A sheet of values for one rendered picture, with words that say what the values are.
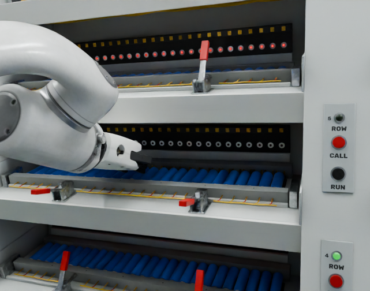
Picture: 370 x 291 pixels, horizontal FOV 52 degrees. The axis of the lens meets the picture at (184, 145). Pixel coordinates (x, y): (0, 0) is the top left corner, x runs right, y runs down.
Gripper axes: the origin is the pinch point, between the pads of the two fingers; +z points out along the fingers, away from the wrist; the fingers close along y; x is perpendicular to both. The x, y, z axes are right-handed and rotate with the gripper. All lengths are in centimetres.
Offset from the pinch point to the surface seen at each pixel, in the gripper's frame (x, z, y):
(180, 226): 10.5, -4.8, -12.8
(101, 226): 11.8, -4.0, 2.0
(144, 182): 3.6, -1.7, -4.0
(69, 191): 6.3, -3.5, 10.2
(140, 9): -24.9, -11.2, -4.4
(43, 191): 6.9, -10.2, 10.6
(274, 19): -31.0, 6.7, -24.4
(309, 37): -17.4, -10.9, -32.0
